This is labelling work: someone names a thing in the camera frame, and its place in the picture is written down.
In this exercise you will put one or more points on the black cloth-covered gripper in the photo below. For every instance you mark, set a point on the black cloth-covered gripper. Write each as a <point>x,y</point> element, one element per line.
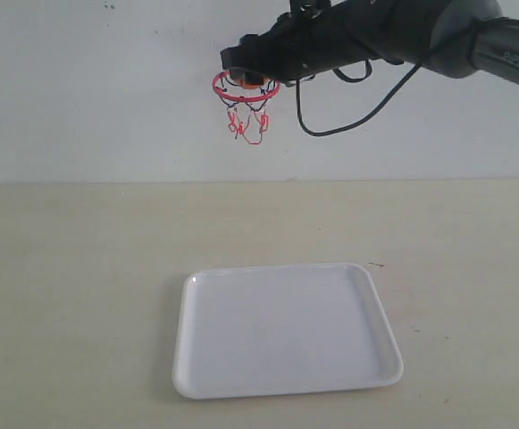
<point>312,38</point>

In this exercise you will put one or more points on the small orange ball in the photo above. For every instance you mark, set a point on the small orange ball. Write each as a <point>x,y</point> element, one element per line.
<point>252,83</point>

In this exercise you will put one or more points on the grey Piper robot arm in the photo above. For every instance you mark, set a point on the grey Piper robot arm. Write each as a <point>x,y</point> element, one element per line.
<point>452,38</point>

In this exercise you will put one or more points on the red mini basketball hoop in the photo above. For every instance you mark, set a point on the red mini basketball hoop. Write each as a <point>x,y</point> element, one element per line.
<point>246,110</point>

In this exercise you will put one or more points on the white rectangular plastic tray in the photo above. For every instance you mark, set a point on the white rectangular plastic tray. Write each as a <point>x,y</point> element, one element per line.
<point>281,330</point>

